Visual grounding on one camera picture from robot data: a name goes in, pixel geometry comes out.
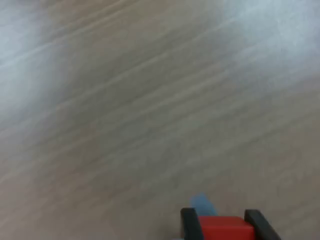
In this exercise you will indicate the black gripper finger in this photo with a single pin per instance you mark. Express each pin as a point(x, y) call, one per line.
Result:
point(260, 230)
point(190, 225)

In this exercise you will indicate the red cube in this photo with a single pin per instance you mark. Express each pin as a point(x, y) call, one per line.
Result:
point(225, 227)

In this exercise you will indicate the light blue tape piece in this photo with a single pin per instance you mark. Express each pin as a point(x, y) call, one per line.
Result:
point(202, 203)

